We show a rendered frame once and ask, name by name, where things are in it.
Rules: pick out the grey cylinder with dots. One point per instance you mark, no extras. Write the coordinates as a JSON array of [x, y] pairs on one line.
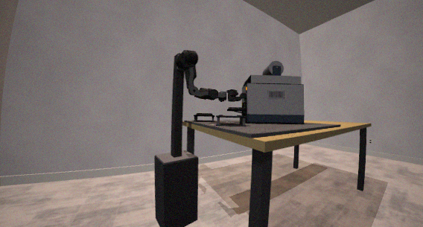
[[269, 70]]

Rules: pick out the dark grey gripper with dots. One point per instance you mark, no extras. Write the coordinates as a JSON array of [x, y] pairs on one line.
[[232, 95]]

